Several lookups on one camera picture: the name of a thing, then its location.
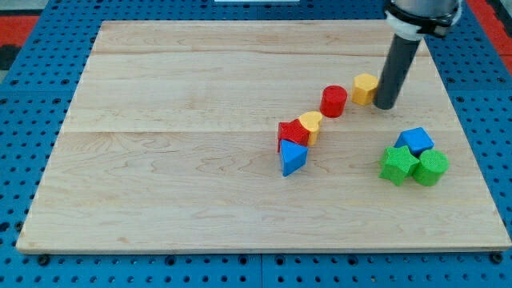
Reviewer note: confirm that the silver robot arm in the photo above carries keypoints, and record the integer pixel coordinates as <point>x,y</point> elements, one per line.
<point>412,20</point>

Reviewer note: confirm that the blue cube block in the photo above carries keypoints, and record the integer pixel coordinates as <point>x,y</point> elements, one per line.
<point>416,140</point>

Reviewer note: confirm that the red star block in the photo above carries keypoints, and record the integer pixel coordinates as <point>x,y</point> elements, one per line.
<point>294,132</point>

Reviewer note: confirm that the blue triangle block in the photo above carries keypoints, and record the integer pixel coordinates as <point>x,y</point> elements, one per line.
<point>293,156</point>

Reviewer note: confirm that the yellow heart block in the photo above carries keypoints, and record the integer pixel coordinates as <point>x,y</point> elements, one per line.
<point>311,121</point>

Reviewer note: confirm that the light wooden board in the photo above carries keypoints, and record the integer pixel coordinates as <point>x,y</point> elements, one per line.
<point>169,146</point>

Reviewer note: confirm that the red cylinder block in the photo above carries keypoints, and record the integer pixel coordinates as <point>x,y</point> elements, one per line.
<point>333,101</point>

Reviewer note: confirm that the yellow hexagon block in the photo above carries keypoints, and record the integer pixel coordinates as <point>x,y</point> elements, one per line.
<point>364,89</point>

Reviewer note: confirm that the green star block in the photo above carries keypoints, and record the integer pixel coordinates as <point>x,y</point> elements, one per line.
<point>397,164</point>

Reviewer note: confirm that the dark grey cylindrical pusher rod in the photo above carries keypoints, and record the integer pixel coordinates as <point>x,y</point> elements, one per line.
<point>398,61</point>

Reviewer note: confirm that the green cylinder block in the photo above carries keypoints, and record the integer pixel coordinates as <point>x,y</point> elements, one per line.
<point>432,166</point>

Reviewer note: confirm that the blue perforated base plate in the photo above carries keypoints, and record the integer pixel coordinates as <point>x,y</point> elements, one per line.
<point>37,90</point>

